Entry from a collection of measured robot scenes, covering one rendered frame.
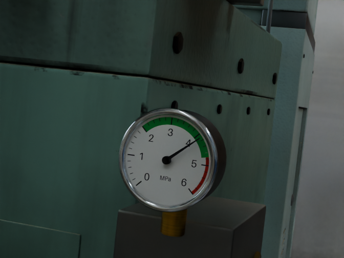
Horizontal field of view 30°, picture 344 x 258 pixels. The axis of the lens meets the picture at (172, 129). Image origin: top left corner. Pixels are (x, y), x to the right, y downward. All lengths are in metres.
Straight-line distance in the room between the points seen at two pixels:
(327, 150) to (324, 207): 0.25
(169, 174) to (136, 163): 0.02
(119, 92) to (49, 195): 0.09
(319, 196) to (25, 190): 2.47
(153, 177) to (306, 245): 2.57
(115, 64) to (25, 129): 0.09
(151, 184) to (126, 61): 0.11
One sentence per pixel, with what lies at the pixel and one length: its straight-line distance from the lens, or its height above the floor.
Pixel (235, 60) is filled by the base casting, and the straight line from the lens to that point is 0.71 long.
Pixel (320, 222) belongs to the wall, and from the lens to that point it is 2.93.
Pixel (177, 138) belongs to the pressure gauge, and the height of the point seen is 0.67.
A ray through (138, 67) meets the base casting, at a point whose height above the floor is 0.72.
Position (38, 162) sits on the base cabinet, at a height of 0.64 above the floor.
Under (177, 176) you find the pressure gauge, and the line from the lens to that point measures 0.39.
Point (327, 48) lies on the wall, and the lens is 2.90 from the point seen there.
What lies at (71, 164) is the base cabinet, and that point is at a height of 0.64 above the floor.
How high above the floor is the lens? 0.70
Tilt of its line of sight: 3 degrees down
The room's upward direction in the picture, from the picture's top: 6 degrees clockwise
